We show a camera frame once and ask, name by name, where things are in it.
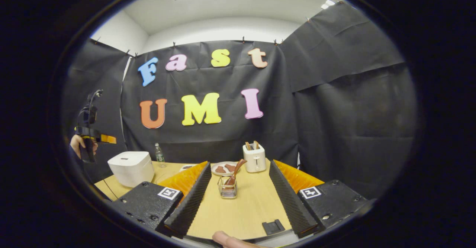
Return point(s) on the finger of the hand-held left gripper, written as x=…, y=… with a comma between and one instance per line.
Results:
x=108, y=139

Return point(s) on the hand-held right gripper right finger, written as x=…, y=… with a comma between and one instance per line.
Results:
x=292, y=203

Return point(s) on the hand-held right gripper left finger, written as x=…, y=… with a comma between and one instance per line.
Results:
x=191, y=203

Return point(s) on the white rice cooker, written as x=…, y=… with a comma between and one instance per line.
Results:
x=130, y=168

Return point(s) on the brown wooden spoon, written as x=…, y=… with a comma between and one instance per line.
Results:
x=235, y=171

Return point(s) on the white divided grain dish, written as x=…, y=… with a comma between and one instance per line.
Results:
x=187, y=167

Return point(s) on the brown meat piece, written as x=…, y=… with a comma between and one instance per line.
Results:
x=220, y=169
x=230, y=167

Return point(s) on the white round plate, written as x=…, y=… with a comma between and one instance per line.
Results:
x=215, y=164

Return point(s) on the clear water bottle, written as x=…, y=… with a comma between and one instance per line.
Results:
x=160, y=157

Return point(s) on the white toaster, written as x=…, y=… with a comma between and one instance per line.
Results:
x=254, y=160

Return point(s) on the black backdrop cloth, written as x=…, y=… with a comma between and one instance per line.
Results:
x=334, y=129

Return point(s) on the ceiling light panel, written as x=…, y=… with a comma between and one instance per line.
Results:
x=328, y=4

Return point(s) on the small black bracket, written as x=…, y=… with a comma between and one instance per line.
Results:
x=273, y=227

